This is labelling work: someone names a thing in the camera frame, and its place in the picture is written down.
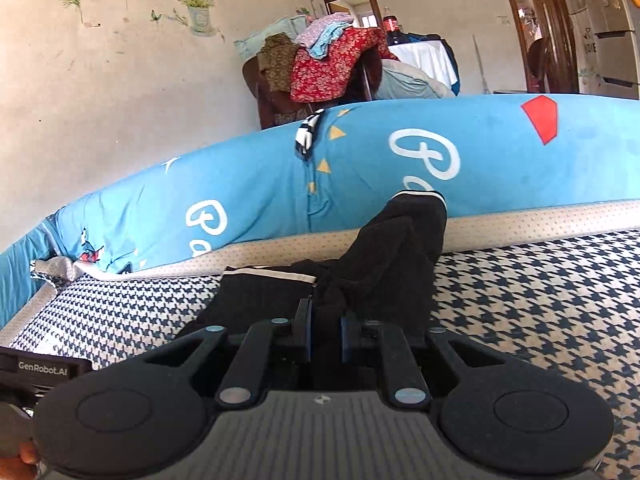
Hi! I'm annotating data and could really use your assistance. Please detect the light blue garment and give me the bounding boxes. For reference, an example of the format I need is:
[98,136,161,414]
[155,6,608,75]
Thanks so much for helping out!
[306,25,346,58]

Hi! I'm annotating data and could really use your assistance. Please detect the blue printed quilt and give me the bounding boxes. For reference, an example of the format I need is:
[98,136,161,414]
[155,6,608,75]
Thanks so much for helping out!
[0,92,640,328]

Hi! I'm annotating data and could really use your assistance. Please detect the dark round-back chair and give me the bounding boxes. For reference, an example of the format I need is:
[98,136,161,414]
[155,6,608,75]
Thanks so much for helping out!
[527,37,551,93]

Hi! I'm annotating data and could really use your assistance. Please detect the grey refrigerator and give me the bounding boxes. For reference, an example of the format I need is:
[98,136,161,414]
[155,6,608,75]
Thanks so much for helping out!
[587,0,640,98]

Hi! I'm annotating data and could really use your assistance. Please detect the person's left hand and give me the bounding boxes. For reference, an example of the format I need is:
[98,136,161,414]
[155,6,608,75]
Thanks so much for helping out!
[0,440,41,480]

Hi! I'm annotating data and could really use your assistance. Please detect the black white striped cloth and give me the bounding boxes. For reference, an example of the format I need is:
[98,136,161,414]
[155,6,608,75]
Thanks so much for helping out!
[293,114,323,161]

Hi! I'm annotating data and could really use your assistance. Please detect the dark wooden chair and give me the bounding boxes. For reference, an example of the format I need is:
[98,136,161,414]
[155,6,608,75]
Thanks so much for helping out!
[242,35,386,128]

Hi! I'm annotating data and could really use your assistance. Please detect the brown patterned garment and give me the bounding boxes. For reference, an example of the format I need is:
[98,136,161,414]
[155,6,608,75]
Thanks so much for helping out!
[260,34,301,93]

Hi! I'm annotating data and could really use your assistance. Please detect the black sweater white stripes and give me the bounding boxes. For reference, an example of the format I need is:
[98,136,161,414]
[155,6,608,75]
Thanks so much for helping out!
[187,190,448,361]

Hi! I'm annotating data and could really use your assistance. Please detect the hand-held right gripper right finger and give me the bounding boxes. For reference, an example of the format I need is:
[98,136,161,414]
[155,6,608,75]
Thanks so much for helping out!
[341,310,496,407]

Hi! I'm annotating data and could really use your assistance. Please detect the houndstooth bed mat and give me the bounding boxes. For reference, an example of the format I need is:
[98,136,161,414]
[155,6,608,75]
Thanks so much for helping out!
[0,227,640,480]

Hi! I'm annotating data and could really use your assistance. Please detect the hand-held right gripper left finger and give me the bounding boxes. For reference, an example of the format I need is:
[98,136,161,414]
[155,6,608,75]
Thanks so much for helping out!
[145,298,316,407]

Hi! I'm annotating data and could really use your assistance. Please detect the lavender pot wall sticker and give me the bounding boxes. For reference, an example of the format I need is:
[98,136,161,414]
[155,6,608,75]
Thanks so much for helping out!
[170,0,226,41]

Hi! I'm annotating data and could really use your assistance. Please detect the white lettered cabinet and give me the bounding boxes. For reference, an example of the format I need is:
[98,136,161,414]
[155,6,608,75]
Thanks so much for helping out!
[570,7,601,93]

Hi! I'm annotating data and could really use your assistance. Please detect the white tablecloth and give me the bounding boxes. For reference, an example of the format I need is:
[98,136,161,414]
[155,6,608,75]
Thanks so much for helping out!
[387,40,458,88]

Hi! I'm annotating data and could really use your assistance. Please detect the pink lilac clothes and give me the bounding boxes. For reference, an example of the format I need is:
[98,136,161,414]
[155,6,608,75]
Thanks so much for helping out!
[295,12,353,46]

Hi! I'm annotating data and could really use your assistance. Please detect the grey garment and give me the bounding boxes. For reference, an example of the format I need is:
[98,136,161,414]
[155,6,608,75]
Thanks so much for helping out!
[375,59,456,102]

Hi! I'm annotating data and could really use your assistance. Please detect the wooden door frame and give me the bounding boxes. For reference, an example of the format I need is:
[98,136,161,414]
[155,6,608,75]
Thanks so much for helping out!
[322,0,383,31]
[497,0,581,95]

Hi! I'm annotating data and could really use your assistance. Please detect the red floral garment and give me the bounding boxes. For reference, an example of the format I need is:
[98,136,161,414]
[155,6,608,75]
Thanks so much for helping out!
[290,27,401,103]

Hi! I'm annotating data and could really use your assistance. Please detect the cola bottle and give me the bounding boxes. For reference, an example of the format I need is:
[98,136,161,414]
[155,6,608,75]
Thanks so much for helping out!
[382,7,402,45]

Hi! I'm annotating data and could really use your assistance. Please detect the light blue pillow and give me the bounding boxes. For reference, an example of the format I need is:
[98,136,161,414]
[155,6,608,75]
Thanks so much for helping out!
[234,14,308,61]

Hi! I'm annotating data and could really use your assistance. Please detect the table with white cloth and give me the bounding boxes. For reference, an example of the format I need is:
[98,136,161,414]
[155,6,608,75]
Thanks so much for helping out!
[400,32,460,96]

